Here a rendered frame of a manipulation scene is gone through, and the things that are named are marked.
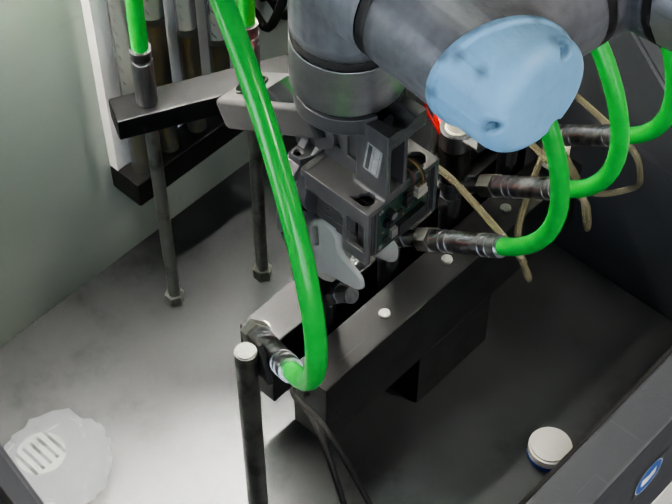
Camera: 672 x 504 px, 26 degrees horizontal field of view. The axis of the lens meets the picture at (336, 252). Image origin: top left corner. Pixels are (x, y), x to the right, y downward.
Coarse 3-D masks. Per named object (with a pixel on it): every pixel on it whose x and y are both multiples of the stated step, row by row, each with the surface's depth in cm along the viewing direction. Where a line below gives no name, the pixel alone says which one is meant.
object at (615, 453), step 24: (648, 384) 121; (624, 408) 119; (648, 408) 119; (600, 432) 118; (624, 432) 118; (648, 432) 118; (576, 456) 116; (600, 456) 116; (624, 456) 116; (648, 456) 119; (552, 480) 115; (576, 480) 115; (600, 480) 115; (624, 480) 117
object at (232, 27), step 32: (128, 0) 111; (224, 0) 83; (224, 32) 83; (256, 64) 83; (256, 96) 82; (256, 128) 82; (288, 160) 83; (288, 192) 83; (288, 224) 83; (320, 320) 86; (320, 352) 87
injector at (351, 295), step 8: (320, 280) 115; (336, 280) 115; (320, 288) 115; (328, 288) 115; (336, 288) 115; (344, 288) 115; (352, 288) 115; (328, 296) 116; (336, 296) 115; (344, 296) 114; (352, 296) 115; (328, 304) 118; (328, 312) 119; (328, 320) 120; (328, 328) 120
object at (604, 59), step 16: (608, 48) 102; (608, 64) 102; (608, 80) 103; (608, 96) 103; (624, 96) 104; (624, 112) 104; (624, 128) 105; (624, 144) 106; (608, 160) 108; (624, 160) 107; (480, 176) 121; (496, 176) 120; (512, 176) 119; (528, 176) 118; (592, 176) 111; (608, 176) 109; (480, 192) 121; (496, 192) 120; (512, 192) 118; (528, 192) 117; (544, 192) 115; (576, 192) 112; (592, 192) 111
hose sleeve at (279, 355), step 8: (256, 328) 104; (264, 328) 104; (256, 336) 103; (264, 336) 102; (272, 336) 102; (264, 344) 101; (272, 344) 100; (280, 344) 100; (272, 352) 99; (280, 352) 99; (288, 352) 98; (272, 360) 99; (280, 360) 98; (288, 360) 97; (296, 360) 98; (272, 368) 98; (280, 368) 97; (280, 376) 97
